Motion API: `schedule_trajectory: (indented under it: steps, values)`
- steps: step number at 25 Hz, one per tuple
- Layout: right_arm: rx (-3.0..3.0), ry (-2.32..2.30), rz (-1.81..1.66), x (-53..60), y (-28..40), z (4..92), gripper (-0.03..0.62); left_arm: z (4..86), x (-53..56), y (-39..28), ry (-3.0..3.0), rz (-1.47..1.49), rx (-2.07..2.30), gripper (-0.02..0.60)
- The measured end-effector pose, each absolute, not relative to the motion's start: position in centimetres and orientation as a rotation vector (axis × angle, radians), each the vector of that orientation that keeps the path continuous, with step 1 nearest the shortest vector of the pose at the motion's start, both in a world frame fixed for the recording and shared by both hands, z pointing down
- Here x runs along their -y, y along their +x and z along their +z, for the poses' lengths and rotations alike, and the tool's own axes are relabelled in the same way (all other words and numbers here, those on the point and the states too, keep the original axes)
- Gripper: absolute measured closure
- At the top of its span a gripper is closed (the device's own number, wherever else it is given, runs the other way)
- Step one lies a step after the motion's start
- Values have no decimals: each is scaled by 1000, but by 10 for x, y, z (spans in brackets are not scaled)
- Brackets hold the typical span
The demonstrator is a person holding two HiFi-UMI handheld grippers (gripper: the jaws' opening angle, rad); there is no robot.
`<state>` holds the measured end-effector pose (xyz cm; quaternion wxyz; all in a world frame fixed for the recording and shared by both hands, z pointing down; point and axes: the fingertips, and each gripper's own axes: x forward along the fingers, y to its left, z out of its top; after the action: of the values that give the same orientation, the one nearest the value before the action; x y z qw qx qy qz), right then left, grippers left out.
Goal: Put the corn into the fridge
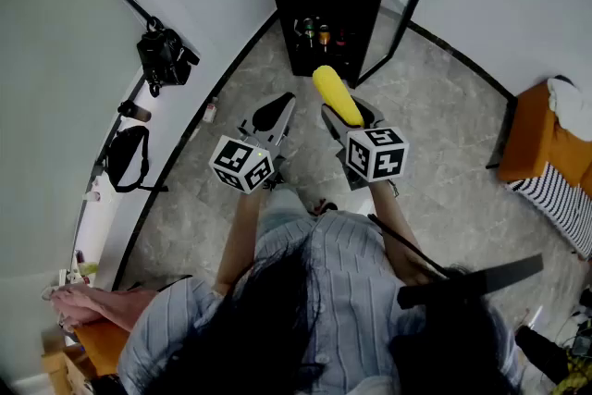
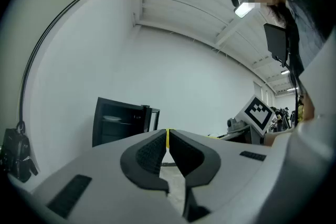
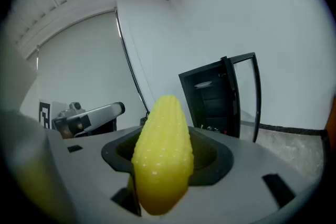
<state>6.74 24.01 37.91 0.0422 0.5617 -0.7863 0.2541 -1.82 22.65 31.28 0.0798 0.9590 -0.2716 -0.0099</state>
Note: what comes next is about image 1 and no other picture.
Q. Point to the dark tumbler cup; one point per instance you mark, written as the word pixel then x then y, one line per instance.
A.
pixel 134 111

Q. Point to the person's blue striped shirt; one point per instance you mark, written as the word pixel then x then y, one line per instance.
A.
pixel 351 291

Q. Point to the black waist bag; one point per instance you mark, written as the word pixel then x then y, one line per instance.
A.
pixel 125 157

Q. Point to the white cloth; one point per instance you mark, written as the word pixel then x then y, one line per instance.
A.
pixel 571 111

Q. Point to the person's left forearm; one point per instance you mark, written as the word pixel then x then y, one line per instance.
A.
pixel 242 240

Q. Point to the orange sofa chair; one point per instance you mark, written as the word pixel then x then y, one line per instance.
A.
pixel 532 139

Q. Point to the pale green bottle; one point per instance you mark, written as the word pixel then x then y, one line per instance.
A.
pixel 89 268

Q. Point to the small clear container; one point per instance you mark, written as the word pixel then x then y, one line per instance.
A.
pixel 91 196

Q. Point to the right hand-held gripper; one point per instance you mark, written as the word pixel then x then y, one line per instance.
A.
pixel 377 155

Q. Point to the wooden furniture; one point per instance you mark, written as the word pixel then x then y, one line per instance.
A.
pixel 60 365

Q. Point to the red drink bottle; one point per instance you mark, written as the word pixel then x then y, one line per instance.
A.
pixel 341 39

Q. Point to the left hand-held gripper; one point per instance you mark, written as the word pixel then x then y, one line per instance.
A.
pixel 240 162

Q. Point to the yellow corn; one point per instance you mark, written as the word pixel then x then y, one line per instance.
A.
pixel 335 95

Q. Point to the person's right forearm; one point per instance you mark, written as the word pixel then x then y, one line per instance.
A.
pixel 398 236

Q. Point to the person's light blue jeans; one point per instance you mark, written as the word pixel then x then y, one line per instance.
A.
pixel 284 217

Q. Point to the small white bottle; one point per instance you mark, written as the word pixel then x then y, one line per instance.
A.
pixel 210 111

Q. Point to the person's dark shoe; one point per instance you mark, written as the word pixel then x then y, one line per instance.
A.
pixel 274 181

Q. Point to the black white striped cushion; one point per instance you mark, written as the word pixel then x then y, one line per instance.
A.
pixel 559 208

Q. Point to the black backpack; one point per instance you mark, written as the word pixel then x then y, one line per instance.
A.
pixel 164 58

